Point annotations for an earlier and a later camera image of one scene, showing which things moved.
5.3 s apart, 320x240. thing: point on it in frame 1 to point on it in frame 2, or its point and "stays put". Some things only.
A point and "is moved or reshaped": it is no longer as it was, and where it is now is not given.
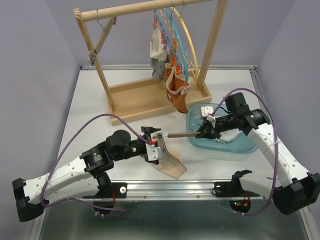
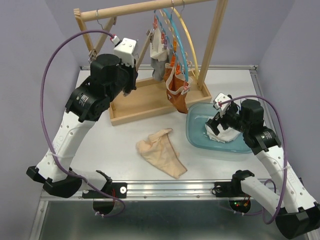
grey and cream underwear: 159,55 stays put
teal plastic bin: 244,143 stays put
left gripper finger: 148,130 to 134,75
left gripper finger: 155,162 to 126,91
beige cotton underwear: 168,165 is moved or reshaped
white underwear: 228,135 stays put
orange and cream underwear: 177,87 stays put
